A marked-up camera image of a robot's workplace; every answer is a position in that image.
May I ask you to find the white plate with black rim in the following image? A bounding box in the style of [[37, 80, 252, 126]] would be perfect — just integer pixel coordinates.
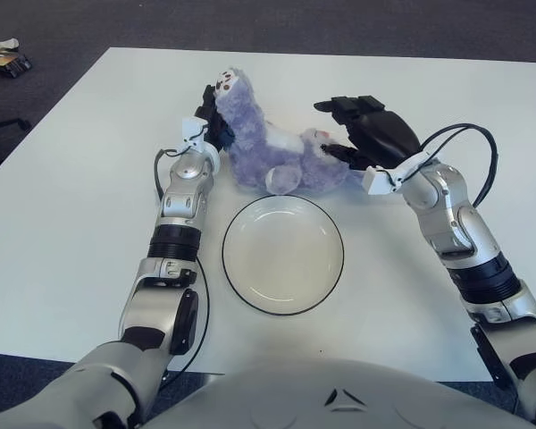
[[222, 195, 345, 317]]

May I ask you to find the grey robot torso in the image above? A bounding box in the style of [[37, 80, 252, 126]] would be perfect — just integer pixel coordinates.
[[133, 357, 536, 429]]

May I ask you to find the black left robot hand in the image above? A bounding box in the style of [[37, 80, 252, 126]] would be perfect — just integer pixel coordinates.
[[194, 82, 236, 154]]

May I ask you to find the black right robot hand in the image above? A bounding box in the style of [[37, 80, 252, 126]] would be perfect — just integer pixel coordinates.
[[313, 94, 423, 172]]

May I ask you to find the purple plush rabbit doll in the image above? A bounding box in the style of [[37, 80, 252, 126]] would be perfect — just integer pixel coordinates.
[[214, 66, 372, 197]]

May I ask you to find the dark cardboard box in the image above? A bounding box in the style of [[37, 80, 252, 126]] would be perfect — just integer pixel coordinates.
[[0, 49, 33, 80]]

